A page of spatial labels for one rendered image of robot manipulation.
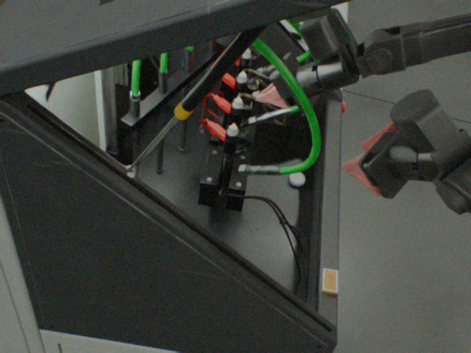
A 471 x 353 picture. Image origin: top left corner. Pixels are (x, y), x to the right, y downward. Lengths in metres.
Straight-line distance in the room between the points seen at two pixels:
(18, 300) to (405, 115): 0.80
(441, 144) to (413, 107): 0.06
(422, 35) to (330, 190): 0.48
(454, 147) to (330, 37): 0.34
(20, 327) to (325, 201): 0.69
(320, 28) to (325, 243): 0.48
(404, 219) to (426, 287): 0.31
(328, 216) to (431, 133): 0.61
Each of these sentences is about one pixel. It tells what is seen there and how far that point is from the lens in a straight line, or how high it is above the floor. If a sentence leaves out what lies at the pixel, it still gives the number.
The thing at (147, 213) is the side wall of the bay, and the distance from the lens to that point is 0.92.
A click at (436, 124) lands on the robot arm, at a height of 1.51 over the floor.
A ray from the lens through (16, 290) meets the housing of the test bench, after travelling 1.23.
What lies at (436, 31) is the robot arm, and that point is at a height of 1.43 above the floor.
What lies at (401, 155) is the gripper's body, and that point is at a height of 1.41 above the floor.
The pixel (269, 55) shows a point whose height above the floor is 1.40.
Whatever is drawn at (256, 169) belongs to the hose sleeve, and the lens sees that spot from 1.16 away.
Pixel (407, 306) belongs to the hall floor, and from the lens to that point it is 2.45.
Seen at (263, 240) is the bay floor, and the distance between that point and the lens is 1.43.
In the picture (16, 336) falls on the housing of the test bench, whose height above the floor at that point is 0.74.
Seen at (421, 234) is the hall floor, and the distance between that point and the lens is 2.65.
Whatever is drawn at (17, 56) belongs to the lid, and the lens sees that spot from 0.75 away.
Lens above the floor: 2.02
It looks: 51 degrees down
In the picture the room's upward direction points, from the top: 10 degrees clockwise
